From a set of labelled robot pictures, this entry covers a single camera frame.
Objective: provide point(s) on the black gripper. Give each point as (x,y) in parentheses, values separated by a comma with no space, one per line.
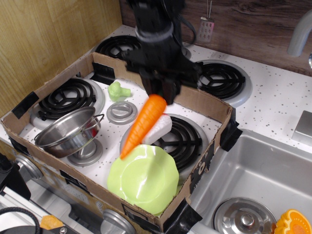
(163,67)

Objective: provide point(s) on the orange toy carrot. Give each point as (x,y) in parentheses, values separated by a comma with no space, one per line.
(146,119)

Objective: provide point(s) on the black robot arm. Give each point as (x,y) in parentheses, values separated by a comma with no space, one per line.
(158,20)

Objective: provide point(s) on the light green plastic plate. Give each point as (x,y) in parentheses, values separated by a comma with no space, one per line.
(147,178)

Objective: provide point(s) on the red white toy radish slice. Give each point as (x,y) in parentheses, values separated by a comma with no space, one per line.
(161,128)

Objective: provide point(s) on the green toy broccoli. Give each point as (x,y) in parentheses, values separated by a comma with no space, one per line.
(115,91)

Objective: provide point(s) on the silver stove knob centre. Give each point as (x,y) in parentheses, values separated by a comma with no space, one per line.
(121,113)

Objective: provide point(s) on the back left black burner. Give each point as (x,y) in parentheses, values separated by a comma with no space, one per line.
(115,46)

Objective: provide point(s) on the black burner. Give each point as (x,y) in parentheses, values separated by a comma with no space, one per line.
(115,46)
(185,142)
(220,80)
(72,95)

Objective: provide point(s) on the back right black burner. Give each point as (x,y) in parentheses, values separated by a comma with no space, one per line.
(220,80)

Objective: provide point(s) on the front right black burner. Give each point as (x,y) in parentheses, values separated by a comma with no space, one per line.
(185,142)

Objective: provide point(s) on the hanging metal spatula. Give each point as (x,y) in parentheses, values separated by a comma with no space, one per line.
(206,26)

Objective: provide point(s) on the cardboard fence box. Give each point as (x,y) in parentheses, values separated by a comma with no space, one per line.
(179,217)

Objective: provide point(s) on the front left black burner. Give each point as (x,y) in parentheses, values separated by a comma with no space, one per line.
(72,95)

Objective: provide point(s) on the silver stove knob under pot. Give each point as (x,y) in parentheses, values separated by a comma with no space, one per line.
(87,155)

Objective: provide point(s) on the small steel pot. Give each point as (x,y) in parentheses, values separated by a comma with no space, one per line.
(70,133)

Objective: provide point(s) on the steel sink basin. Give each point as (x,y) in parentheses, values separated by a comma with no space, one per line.
(272,173)

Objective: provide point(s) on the silver faucet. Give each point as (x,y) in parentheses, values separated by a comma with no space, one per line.
(300,35)

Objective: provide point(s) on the silver oven dial front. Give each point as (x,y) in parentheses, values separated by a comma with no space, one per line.
(114,223)

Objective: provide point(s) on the silver oven dial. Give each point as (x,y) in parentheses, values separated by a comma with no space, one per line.
(28,169)
(114,223)

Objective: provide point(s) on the steel pot lid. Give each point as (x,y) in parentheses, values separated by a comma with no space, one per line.
(241,215)

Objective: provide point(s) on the silver oven dial left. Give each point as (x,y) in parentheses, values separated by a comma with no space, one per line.
(28,169)

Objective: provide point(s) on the black device lower left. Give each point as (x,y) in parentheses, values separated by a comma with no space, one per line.
(11,178)

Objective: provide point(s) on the orange chip piece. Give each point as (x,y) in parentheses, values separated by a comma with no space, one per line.
(49,222)

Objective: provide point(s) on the orange toy fruit slice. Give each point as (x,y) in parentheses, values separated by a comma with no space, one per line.
(293,222)

